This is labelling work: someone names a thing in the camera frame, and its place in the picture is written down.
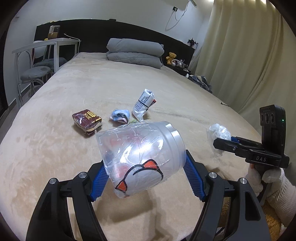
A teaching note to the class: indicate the clear plastic printed jar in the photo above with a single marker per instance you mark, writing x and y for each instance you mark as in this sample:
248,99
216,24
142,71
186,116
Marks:
139,156

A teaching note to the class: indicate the white blue printed wrapper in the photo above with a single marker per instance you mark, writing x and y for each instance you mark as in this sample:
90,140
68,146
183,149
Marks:
145,101

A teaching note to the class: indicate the grey pillow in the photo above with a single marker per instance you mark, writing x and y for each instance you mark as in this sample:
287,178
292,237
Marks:
135,58
135,46

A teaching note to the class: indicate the beige bed cover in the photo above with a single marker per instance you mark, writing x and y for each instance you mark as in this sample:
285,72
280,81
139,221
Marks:
43,143

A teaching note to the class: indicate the right hand white glove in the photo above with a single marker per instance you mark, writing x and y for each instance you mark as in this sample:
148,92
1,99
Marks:
281,195

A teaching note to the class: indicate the clear plastic bag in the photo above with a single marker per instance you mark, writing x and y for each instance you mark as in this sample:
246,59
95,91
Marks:
217,131

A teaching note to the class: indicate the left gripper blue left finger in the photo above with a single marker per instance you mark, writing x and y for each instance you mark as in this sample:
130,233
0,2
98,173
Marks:
99,178

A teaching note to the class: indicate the upper grey pillow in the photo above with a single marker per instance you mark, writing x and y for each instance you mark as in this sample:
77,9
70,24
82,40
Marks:
135,46

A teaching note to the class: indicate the pile of dark clothes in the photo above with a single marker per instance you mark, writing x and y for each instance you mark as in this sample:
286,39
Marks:
201,81

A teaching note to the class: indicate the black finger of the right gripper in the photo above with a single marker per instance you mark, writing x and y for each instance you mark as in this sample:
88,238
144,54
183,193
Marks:
241,147

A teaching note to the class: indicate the lower grey pillow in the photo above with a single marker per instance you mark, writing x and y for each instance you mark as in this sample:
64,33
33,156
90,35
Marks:
135,58

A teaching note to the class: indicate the brown snack packet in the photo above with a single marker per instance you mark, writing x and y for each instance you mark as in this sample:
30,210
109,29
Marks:
86,122

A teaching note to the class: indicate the black tracking camera box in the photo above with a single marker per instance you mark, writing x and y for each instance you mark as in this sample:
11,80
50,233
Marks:
273,123

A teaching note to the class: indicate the white side table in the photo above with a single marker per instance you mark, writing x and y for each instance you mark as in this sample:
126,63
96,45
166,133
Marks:
39,51

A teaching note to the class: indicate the brown fluffy rug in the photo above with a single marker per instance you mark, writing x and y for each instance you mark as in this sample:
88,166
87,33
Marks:
273,221

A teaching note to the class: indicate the brown teddy bear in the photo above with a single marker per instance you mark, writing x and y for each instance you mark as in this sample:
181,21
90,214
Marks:
170,58

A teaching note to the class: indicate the black headboard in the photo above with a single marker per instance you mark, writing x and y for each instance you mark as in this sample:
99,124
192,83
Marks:
95,34

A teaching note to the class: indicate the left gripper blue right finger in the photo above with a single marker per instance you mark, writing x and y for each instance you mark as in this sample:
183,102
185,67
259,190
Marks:
196,175

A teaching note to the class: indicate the cream curtain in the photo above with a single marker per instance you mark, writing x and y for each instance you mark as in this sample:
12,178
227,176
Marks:
248,56

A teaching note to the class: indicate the grey cushioned chair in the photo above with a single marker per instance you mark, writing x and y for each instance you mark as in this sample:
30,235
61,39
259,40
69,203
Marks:
37,73

